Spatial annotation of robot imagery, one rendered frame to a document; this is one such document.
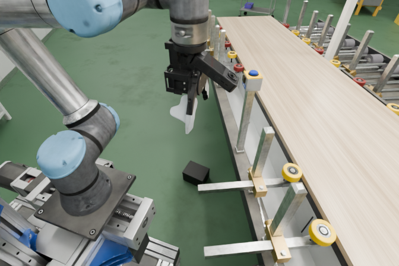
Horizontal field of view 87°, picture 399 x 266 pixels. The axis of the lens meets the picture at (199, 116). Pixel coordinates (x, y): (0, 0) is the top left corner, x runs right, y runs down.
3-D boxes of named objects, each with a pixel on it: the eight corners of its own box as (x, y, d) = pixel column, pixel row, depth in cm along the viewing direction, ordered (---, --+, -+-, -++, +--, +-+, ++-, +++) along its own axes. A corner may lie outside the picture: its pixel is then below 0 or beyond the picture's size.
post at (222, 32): (217, 87, 183) (221, 30, 152) (217, 85, 185) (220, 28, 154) (221, 87, 183) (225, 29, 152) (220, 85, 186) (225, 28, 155)
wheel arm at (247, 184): (198, 195, 95) (198, 190, 93) (198, 189, 98) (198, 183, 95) (291, 187, 98) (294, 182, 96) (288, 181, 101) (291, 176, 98)
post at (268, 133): (247, 198, 109) (266, 132, 78) (245, 192, 112) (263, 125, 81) (253, 198, 110) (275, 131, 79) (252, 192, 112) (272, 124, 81)
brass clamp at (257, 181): (253, 198, 95) (255, 192, 91) (245, 172, 105) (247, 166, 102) (266, 196, 95) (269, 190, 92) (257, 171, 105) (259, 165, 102)
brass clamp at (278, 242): (272, 263, 76) (276, 259, 73) (260, 225, 86) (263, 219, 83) (289, 262, 77) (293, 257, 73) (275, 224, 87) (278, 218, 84)
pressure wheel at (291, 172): (291, 195, 95) (299, 180, 88) (274, 186, 99) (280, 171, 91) (297, 182, 100) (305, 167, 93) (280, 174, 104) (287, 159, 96)
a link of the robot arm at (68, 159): (44, 190, 60) (18, 159, 51) (74, 154, 70) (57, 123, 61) (82, 198, 58) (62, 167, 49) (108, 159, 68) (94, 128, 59)
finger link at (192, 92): (189, 113, 51) (195, 78, 50) (195, 115, 51) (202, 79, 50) (182, 114, 47) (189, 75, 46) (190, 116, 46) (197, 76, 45)
